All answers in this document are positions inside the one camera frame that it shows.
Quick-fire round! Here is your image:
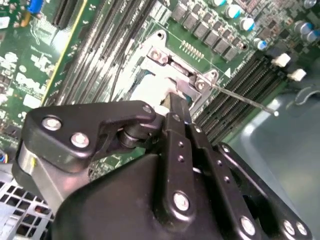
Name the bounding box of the metal socket cover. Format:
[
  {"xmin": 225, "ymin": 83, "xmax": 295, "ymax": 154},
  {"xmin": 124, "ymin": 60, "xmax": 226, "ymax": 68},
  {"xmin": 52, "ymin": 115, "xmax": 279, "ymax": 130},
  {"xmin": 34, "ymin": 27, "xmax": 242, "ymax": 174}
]
[{"xmin": 129, "ymin": 69, "xmax": 210, "ymax": 111}]

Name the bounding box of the silver CPU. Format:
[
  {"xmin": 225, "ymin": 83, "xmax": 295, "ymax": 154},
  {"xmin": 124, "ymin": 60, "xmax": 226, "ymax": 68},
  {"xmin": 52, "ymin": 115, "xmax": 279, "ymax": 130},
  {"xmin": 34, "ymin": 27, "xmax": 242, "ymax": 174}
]
[{"xmin": 129, "ymin": 69, "xmax": 181, "ymax": 108}]

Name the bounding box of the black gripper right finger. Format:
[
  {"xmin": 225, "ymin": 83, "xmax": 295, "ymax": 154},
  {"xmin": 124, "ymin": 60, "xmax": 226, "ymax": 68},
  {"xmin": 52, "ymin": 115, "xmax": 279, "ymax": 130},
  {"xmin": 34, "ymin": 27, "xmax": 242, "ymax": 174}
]
[{"xmin": 187, "ymin": 123, "xmax": 312, "ymax": 240}]

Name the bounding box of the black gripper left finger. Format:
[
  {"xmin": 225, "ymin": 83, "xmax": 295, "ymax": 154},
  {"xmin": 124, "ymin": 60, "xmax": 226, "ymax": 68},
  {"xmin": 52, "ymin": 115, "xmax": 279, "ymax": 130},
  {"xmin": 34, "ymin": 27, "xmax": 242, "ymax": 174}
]
[{"xmin": 23, "ymin": 92, "xmax": 199, "ymax": 226}]

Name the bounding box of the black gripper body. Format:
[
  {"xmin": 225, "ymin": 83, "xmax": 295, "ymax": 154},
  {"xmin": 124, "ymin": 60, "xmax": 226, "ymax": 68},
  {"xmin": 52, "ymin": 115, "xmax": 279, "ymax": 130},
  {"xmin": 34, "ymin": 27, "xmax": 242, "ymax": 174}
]
[{"xmin": 51, "ymin": 152, "xmax": 291, "ymax": 240}]

